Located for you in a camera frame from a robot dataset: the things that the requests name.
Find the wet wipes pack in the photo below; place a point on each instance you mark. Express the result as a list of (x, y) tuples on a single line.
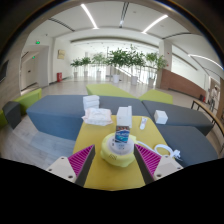
[(97, 116)]

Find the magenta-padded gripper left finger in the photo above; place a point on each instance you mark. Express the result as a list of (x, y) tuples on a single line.
[(63, 168)]

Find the small white cube box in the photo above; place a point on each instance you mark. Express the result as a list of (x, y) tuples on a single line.
[(160, 117)]

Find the wooden bench with black frame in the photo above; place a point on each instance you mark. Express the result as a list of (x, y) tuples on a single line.
[(203, 106)]

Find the dark grey ottoman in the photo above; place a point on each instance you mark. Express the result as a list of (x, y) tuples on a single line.
[(12, 115)]

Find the stack of white tissue packs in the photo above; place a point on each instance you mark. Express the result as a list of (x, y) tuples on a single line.
[(91, 101)]

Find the dark wall screen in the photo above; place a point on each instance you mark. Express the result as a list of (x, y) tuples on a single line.
[(3, 70)]

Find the framed wall picture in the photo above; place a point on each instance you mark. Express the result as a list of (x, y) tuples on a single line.
[(61, 54)]

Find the person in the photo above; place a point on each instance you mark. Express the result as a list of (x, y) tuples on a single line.
[(214, 95)]

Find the white rectangular box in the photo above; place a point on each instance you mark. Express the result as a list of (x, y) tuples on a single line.
[(124, 116)]

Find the small white tube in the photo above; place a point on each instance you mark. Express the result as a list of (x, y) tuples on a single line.
[(143, 124)]

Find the round yellow power strip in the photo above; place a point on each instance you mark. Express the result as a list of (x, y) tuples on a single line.
[(113, 156)]

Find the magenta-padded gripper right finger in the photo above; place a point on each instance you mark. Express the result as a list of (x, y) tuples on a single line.
[(165, 166)]

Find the red bin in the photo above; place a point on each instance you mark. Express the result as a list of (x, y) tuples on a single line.
[(59, 77)]

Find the group of potted plants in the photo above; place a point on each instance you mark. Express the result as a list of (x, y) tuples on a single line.
[(120, 58)]

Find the long grey upholstered bench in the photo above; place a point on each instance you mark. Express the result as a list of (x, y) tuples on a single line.
[(56, 113)]

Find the green upholstered bench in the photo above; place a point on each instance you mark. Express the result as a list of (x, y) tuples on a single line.
[(106, 90), (2, 120), (30, 98), (156, 96)]

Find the group of ceiling light strips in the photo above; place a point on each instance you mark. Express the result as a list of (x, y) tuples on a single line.
[(89, 16)]

